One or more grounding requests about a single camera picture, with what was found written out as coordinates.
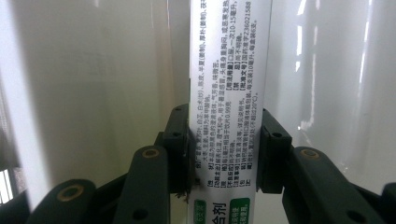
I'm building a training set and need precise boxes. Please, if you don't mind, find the green and white medicine box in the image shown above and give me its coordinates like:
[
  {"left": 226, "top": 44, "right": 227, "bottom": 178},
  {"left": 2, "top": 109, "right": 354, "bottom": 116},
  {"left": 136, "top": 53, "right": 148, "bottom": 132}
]
[{"left": 186, "top": 0, "right": 274, "bottom": 224}]

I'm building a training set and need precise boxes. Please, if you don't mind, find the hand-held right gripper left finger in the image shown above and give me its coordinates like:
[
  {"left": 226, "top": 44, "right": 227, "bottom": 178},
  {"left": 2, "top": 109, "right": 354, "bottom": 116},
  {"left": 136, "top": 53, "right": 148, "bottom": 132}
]
[{"left": 157, "top": 103, "right": 191, "bottom": 196}]

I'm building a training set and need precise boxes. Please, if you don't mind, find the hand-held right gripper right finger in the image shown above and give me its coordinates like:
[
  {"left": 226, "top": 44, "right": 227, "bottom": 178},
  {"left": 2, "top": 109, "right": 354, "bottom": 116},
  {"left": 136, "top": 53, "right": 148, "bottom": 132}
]
[{"left": 256, "top": 107, "right": 294, "bottom": 194}]

